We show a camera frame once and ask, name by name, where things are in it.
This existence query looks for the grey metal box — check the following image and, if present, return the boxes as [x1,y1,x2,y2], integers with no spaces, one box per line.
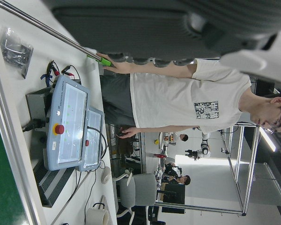
[25,87,54,132]

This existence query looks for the person in white t-shirt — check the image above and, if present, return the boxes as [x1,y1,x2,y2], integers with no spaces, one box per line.
[97,53,281,141]

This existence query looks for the blue-grey teach pendant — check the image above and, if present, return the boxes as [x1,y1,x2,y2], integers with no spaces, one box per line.
[76,106,105,172]
[47,75,89,171]

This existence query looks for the metal rod with green tip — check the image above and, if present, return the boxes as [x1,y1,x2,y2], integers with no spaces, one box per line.
[0,0,113,68]

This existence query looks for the white computer mouse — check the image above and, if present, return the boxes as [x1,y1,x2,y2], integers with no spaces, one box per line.
[100,166,111,186]

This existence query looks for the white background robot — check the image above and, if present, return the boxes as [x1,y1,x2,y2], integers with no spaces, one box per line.
[185,131,211,161]

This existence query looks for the grey office chair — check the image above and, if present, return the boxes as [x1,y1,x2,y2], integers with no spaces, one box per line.
[112,172,159,218]

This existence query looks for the background person wearing glasses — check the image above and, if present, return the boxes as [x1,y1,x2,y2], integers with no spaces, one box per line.
[163,174,192,187]

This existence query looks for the red black clip lead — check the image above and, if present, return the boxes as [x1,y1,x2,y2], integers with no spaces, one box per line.
[60,65,81,82]
[46,60,61,77]

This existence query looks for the black monitor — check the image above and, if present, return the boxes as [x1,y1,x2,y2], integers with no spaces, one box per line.
[161,184,185,214]

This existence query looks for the blue tape strip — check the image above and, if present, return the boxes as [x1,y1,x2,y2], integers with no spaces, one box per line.
[40,73,53,87]

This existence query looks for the black power plug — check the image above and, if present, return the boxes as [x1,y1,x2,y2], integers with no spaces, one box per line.
[22,118,47,133]

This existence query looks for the black ribbed block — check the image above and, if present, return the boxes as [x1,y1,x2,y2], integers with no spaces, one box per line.
[34,161,75,208]

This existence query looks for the white tape roll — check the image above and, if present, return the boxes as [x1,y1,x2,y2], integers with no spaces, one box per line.
[85,207,111,225]

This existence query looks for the ceiling light strip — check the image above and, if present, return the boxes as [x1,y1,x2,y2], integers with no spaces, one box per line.
[259,126,277,152]

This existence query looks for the plastic bag of black parts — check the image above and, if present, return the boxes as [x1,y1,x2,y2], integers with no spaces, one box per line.
[0,27,34,79]

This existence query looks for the black pendant cable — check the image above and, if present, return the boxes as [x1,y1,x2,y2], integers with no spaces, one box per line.
[86,126,108,162]

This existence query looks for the aluminium cage frame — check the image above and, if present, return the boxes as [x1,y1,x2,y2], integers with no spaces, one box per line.
[154,124,260,216]

